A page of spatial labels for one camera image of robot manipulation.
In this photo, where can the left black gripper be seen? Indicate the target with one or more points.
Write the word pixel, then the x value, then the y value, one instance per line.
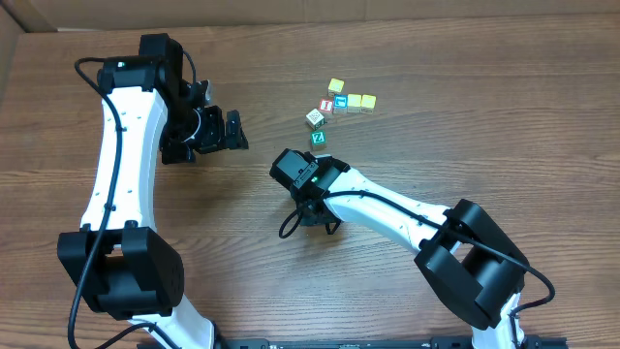
pixel 231 129

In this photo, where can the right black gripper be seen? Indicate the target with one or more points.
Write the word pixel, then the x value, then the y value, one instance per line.
pixel 313 218

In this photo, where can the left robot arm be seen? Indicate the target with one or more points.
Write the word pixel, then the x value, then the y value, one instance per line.
pixel 119 263

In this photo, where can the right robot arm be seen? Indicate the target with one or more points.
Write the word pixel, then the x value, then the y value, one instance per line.
pixel 473 267

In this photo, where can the green letter Z block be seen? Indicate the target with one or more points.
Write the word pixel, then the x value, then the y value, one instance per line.
pixel 318 140

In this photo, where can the white patterned block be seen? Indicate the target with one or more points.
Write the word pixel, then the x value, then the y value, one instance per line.
pixel 315 119

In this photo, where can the red letter I block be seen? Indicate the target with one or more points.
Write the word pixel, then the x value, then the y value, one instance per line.
pixel 326 108

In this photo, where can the blue letter block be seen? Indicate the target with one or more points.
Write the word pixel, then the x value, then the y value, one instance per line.
pixel 340 104

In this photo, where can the yellow block middle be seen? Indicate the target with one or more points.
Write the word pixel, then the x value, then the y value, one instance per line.
pixel 354 103

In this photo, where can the yellow block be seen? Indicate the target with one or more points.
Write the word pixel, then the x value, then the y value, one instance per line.
pixel 354 103
pixel 335 87
pixel 368 103

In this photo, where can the yellow block top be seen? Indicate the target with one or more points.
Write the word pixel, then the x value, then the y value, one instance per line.
pixel 335 87

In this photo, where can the yellow block right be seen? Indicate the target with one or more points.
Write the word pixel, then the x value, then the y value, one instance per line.
pixel 368 103

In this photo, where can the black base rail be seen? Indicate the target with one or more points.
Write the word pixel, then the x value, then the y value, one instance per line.
pixel 440 342

